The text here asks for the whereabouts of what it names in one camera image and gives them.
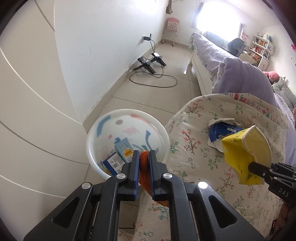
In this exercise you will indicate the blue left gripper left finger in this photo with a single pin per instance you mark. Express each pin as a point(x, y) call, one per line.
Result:
point(133, 176)

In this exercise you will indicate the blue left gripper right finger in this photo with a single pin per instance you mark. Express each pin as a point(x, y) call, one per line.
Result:
point(156, 170)

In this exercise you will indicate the light blue milk carton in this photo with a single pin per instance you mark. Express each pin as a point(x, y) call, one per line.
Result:
point(125, 150)

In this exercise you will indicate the white paper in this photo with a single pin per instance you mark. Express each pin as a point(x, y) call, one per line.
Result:
point(250, 213)

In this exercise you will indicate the torn blue cardboard box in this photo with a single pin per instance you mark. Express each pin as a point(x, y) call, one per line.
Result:
point(220, 128)

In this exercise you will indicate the blue small carton box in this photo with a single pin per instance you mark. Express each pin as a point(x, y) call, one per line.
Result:
point(114, 163)

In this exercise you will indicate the white patterned trash bin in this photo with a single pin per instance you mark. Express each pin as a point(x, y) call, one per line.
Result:
point(118, 132)

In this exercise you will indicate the person right hand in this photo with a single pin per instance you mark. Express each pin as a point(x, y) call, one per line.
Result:
point(284, 214)

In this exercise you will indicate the pink plush toy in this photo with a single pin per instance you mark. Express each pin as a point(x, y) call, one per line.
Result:
point(273, 77)

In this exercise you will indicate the black device stand left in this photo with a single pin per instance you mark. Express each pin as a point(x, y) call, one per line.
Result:
point(146, 64)

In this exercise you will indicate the black device stand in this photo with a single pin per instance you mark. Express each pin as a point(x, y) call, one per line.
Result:
point(157, 58)
point(146, 64)

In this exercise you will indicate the black device stand right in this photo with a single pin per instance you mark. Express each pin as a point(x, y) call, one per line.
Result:
point(157, 58)

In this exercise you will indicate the purple blanket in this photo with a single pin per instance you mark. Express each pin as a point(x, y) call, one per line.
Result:
point(230, 74)

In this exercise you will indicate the white bookshelf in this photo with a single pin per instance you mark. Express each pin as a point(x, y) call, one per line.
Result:
point(261, 50)

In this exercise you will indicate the pink small chair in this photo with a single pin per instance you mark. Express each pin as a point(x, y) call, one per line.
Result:
point(171, 24)

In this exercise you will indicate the blue office chair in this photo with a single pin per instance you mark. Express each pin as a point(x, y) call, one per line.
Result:
point(236, 47)

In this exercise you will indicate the white bed frame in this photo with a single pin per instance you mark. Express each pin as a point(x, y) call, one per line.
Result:
point(202, 74)

